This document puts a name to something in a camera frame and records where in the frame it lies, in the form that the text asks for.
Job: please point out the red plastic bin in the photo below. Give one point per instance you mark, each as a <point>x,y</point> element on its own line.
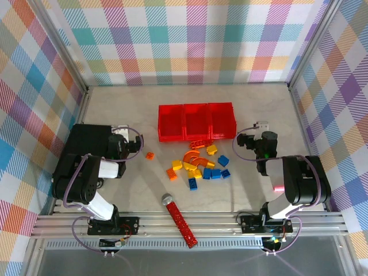
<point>171,137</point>
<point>197,135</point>
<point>224,134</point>

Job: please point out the yellow-orange lego slope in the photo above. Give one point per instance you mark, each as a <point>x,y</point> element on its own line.
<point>210,164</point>

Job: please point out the perforated metal strip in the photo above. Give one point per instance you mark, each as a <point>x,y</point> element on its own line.
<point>224,244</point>

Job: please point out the yellow lego brick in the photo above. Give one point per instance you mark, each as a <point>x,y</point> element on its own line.
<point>177,164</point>
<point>194,174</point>
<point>212,149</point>

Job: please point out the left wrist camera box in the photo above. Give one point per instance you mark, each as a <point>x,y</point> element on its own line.
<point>121,130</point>

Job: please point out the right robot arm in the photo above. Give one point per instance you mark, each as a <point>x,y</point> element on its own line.
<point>277,208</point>

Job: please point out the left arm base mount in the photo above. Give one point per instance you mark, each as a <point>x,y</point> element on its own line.
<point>129,225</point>

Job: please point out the red glitter toy microphone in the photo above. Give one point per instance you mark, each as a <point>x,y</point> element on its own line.
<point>179,218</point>

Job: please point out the small orange lego brick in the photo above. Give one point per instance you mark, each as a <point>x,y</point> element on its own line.
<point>149,155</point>

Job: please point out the small electronics board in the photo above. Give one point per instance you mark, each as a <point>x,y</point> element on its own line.
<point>273,241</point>
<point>119,243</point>

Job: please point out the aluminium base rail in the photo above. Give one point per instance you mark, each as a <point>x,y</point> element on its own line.
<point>215,224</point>

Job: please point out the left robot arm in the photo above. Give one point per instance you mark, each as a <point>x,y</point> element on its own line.
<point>100,207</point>

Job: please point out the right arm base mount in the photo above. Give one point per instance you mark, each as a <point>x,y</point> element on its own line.
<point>250,224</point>

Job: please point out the long red-orange lego brick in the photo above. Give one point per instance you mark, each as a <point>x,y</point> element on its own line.
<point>199,143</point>

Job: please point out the aluminium frame post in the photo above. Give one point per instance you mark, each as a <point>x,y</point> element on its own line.
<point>313,43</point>
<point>62,43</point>

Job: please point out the yellow curved lego piece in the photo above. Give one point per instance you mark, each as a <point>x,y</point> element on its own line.
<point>189,166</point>

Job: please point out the long blue lego brick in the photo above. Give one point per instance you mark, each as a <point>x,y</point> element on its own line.
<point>193,184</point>

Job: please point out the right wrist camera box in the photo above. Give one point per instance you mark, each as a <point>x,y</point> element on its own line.
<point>262,125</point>

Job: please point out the grey metal sheet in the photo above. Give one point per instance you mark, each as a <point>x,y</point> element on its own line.
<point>201,264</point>

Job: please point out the black box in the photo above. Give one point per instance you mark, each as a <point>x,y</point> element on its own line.
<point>86,141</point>

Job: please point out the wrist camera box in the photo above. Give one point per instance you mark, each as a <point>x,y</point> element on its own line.
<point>121,130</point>
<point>262,125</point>

